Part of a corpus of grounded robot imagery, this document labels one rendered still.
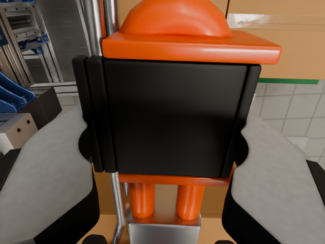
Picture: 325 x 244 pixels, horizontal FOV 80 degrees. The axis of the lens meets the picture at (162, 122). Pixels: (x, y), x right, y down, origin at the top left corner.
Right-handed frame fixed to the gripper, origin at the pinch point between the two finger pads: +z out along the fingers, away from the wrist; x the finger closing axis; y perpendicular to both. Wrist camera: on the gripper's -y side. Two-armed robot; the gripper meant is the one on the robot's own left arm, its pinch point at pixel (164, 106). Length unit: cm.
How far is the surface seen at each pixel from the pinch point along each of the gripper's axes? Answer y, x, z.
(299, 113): 64, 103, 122
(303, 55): 11, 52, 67
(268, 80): 39, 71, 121
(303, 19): -1, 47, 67
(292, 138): 86, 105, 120
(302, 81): 39, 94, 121
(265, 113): 65, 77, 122
